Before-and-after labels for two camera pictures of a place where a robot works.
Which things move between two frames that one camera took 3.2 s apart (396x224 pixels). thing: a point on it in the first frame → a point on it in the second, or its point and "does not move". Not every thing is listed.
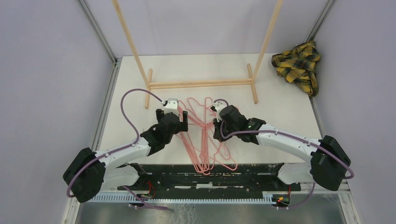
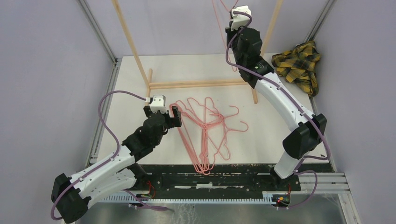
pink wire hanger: (214, 150) → (220, 29)
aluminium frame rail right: (342, 190) does not move
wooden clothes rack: (213, 84) does not move
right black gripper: (217, 133) → (234, 31)
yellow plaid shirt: (297, 66) does not move
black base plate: (161, 179) does not move
